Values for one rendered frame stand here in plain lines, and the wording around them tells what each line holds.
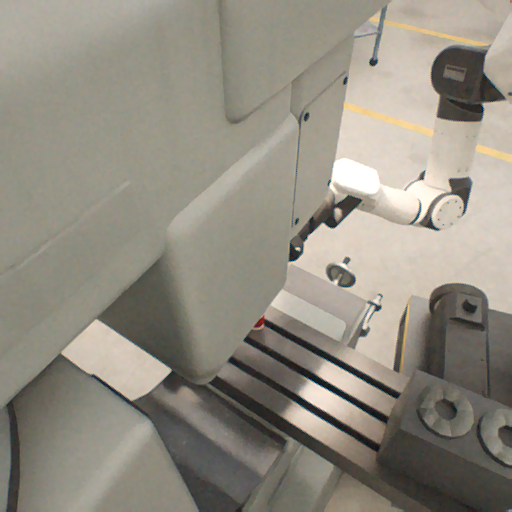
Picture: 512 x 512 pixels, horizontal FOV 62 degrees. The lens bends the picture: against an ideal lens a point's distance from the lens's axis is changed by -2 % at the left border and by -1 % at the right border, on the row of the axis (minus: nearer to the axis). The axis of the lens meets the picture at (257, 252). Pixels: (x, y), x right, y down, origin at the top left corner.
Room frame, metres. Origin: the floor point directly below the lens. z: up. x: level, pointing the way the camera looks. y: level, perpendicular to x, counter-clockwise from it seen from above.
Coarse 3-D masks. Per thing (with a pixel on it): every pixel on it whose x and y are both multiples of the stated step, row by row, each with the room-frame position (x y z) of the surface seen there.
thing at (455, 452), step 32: (416, 384) 0.32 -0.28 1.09; (448, 384) 0.32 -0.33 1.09; (416, 416) 0.26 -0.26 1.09; (448, 416) 0.26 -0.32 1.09; (480, 416) 0.26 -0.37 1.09; (384, 448) 0.25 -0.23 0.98; (416, 448) 0.23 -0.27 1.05; (448, 448) 0.21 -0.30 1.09; (480, 448) 0.21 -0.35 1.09; (416, 480) 0.21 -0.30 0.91; (448, 480) 0.19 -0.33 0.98; (480, 480) 0.18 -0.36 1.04
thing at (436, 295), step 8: (440, 288) 0.92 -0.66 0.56; (448, 288) 0.91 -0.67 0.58; (456, 288) 0.90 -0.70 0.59; (464, 288) 0.89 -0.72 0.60; (472, 288) 0.89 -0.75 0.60; (432, 296) 0.91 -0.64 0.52; (440, 296) 0.89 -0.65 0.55; (480, 296) 0.87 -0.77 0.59; (432, 304) 0.90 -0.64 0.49; (432, 312) 0.89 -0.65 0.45
